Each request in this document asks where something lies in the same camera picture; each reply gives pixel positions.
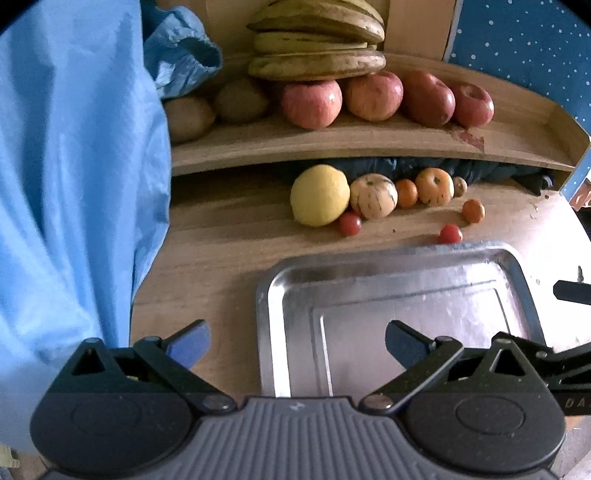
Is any cream striped pepino melon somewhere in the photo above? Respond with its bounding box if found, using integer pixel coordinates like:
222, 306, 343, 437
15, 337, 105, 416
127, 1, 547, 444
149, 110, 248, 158
349, 174, 398, 220

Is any dark red elongated apple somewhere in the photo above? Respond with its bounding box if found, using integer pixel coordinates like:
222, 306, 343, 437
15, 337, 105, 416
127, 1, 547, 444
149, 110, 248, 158
401, 70, 456, 126

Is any light blue garment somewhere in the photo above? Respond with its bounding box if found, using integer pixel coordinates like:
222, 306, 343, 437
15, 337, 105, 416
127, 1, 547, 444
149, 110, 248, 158
0, 0, 172, 455

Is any blue dotted cloth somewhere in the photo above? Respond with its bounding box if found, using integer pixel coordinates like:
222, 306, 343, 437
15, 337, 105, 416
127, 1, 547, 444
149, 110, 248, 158
449, 0, 591, 121

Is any metal baking tray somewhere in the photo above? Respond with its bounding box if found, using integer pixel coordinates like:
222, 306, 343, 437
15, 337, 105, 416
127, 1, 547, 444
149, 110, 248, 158
255, 244, 546, 398

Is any brown kiwi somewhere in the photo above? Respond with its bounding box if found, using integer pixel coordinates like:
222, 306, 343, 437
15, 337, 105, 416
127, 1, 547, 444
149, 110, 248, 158
213, 78, 271, 123
164, 95, 216, 144

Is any blue box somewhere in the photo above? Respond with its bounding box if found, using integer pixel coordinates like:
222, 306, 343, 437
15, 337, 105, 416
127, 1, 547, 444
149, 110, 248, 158
561, 150, 591, 213

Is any crumpled blue cloth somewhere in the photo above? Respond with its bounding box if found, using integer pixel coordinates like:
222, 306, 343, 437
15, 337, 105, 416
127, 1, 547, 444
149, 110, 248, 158
141, 0, 223, 100

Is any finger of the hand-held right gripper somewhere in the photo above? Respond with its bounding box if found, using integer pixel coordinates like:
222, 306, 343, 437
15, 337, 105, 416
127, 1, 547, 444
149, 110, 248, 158
519, 339, 591, 385
553, 279, 591, 306

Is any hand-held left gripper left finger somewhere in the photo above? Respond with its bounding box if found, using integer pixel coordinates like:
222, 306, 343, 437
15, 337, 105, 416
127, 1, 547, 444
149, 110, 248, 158
55, 319, 238, 414

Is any orange striped round fruit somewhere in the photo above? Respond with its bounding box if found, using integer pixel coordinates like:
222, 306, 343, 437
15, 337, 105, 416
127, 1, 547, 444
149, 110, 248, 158
415, 167, 455, 206

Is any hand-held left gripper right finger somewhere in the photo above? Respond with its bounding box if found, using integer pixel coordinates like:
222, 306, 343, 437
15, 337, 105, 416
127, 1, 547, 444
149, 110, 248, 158
358, 320, 548, 414

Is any yellow pear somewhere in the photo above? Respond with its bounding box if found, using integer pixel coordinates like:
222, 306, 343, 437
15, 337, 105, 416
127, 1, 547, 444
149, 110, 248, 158
290, 165, 351, 227

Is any wooden back panel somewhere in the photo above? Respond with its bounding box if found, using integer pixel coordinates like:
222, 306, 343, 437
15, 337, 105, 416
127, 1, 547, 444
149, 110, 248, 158
383, 0, 464, 63

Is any yellow banana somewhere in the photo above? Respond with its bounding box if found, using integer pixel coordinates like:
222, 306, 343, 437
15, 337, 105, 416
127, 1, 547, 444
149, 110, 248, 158
253, 31, 382, 54
247, 0, 385, 44
248, 50, 387, 82

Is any wooden shelf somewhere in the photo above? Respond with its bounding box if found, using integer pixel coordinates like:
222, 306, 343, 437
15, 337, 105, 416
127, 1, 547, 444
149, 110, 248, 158
170, 51, 591, 190

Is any dark navy cloth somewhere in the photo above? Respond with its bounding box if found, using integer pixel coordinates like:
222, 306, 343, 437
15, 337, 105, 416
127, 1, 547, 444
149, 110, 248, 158
318, 156, 555, 195

